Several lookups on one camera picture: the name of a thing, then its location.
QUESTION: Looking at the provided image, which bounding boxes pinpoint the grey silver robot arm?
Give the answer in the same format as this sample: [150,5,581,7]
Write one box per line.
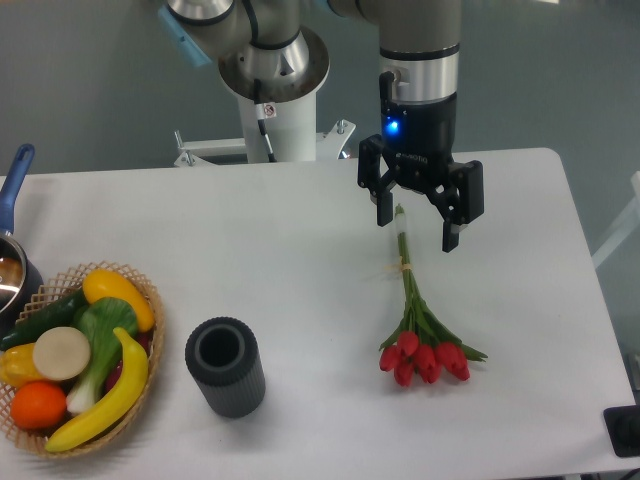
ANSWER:
[159,1,484,251]

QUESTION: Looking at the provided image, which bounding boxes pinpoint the yellow plastic lemon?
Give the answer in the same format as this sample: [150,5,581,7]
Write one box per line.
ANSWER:
[82,269,155,332]

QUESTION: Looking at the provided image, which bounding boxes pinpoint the red plastic fruit in basket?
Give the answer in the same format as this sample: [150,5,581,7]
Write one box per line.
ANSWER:
[103,332,152,394]

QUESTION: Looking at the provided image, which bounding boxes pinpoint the blue handled saucepan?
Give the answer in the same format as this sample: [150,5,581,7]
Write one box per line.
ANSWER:
[1,143,43,337]

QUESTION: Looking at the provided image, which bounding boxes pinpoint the beige round disc toy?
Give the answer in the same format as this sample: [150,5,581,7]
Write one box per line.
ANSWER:
[32,327,91,381]

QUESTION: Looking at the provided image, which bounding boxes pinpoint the yellow plastic bell pepper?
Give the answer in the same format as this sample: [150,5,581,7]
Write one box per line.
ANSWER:
[1,343,46,388]

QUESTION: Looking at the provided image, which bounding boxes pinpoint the black device at table edge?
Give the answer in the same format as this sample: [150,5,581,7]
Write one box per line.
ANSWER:
[603,405,639,458]

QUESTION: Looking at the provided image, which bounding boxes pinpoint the woven wicker fruit basket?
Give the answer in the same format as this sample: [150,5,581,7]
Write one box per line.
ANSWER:
[1,261,165,458]

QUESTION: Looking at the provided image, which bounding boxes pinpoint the dark grey ribbed vase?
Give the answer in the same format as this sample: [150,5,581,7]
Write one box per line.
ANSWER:
[185,317,266,419]

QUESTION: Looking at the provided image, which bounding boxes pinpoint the green plastic cucumber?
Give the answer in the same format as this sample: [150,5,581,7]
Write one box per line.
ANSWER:
[1,289,88,351]

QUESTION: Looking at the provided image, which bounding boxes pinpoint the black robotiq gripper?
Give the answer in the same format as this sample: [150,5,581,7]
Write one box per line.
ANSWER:
[357,94,484,253]

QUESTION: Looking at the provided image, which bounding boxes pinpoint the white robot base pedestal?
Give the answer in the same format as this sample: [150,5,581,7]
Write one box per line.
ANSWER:
[174,87,356,167]

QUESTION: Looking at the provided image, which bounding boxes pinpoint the white frame at right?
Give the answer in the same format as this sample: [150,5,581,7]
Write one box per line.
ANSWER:
[591,171,639,269]

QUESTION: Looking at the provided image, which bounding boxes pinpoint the orange plastic orange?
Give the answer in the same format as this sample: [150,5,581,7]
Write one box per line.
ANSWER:
[10,381,67,430]

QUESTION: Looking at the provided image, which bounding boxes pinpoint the green bok choy toy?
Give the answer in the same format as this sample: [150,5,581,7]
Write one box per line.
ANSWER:
[67,297,138,416]

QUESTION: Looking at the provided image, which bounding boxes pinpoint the yellow plastic banana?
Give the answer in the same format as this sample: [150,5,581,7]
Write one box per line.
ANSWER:
[45,327,149,453]

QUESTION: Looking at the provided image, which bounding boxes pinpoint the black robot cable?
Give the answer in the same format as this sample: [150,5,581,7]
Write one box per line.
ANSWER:
[252,78,278,163]

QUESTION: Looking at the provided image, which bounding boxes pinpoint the red tulip flower bouquet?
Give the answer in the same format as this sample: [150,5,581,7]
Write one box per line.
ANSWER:
[379,205,488,387]

